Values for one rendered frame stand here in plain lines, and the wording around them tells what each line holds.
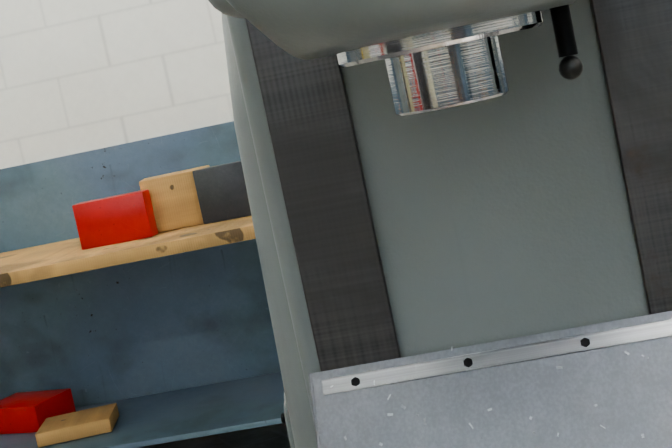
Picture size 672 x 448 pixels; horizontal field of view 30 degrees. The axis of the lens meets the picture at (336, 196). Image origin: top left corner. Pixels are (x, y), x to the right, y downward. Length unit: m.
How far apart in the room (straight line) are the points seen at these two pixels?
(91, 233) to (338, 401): 3.53
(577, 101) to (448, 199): 0.11
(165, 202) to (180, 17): 0.82
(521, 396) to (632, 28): 0.27
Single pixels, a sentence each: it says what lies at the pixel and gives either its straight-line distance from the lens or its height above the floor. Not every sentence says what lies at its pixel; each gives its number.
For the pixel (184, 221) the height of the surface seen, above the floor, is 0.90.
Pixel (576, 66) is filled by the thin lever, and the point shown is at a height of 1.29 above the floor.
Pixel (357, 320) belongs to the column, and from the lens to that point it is 0.92.
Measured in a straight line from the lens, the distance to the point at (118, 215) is 4.37.
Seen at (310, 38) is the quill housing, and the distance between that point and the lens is 0.46.
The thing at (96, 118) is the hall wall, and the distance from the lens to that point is 4.98.
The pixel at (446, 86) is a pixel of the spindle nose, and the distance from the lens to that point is 0.50.
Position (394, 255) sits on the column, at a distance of 0.91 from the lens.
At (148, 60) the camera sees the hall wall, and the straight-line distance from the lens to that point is 4.91.
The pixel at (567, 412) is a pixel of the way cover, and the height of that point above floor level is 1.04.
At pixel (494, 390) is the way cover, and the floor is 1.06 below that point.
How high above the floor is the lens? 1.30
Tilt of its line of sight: 6 degrees down
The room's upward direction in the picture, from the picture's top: 12 degrees counter-clockwise
